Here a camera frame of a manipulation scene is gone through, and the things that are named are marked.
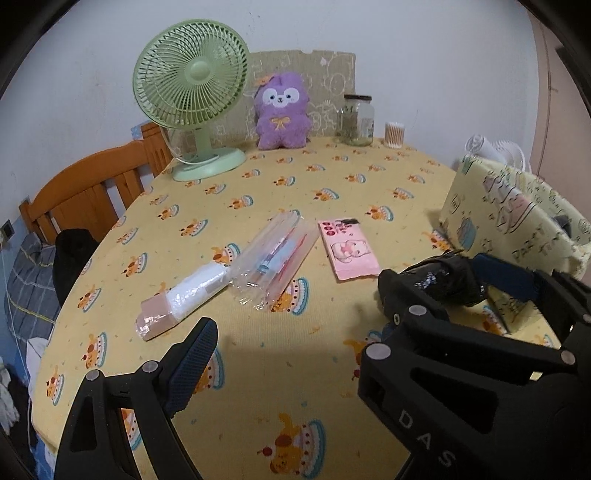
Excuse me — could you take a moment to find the white cloth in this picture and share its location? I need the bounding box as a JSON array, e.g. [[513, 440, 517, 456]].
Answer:
[[0, 355, 21, 432]]

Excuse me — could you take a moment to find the clear plastic packet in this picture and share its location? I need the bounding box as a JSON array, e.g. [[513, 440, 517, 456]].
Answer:
[[229, 210, 315, 312]]

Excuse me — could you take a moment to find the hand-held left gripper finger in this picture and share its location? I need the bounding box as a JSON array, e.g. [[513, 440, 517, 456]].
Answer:
[[53, 317, 219, 480]]

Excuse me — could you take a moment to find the black plastic bag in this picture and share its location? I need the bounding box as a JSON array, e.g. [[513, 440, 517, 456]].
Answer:
[[406, 256, 488, 308]]

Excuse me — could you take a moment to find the cartoon printed cardboard panel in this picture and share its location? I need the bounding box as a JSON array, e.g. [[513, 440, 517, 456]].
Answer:
[[217, 48, 357, 148]]

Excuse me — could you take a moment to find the plaid bedding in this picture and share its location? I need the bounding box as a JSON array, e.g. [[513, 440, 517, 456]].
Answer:
[[4, 233, 63, 370]]

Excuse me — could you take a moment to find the yellow cartoon tablecloth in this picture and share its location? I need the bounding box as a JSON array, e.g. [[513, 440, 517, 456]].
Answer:
[[30, 136, 564, 480]]

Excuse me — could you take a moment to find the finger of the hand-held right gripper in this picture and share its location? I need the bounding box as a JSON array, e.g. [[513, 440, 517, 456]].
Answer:
[[378, 269, 452, 329], [475, 252, 591, 344]]

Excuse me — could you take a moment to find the purple plush toy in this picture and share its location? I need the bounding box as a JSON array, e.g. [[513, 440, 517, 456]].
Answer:
[[253, 71, 311, 151]]

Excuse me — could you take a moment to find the green desk fan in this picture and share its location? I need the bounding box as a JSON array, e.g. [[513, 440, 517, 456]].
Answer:
[[132, 18, 251, 182]]

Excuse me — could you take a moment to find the beige door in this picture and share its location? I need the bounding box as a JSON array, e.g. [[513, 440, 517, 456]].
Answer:
[[529, 14, 591, 185]]

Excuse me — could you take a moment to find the white plastic-wrapped packet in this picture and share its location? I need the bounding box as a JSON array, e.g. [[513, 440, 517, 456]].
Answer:
[[135, 263, 232, 342]]

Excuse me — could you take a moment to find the cotton swab container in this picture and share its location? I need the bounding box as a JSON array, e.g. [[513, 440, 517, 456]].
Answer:
[[384, 122, 406, 148]]

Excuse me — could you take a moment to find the white standing fan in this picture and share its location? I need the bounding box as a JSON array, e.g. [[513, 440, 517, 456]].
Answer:
[[464, 134, 527, 174]]

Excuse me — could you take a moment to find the pink cartoon packet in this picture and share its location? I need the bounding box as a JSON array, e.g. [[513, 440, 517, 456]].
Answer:
[[318, 217, 380, 282]]

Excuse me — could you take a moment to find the black garment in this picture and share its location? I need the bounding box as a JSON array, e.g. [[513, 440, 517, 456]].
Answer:
[[52, 228, 101, 308]]

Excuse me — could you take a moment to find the glass jar with lid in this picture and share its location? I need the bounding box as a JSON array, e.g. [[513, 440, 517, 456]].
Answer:
[[335, 94, 374, 147]]

